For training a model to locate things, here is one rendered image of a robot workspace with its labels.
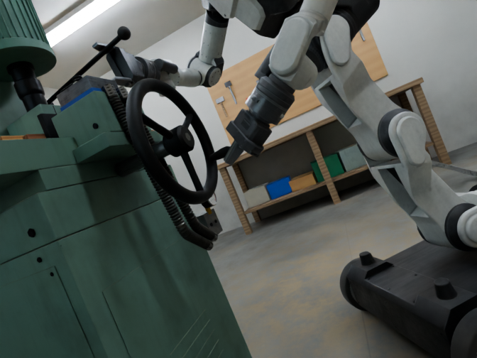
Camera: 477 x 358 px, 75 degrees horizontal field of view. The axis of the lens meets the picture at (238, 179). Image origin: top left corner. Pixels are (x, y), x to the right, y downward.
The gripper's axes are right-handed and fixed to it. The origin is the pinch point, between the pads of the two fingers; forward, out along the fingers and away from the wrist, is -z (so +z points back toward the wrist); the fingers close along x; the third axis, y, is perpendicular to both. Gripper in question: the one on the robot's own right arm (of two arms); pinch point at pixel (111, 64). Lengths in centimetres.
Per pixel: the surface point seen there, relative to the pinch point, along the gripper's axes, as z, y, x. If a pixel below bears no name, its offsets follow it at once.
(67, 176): -28.6, 2.6, 29.3
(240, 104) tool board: 307, 52, -43
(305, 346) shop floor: 32, 3, 111
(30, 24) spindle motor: -13.5, 6.7, -12.8
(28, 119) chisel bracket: -17.5, 17.6, 7.7
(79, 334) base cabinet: -36, 9, 57
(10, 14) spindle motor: -17.5, 7.2, -14.4
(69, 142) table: -24.8, 1.9, 22.3
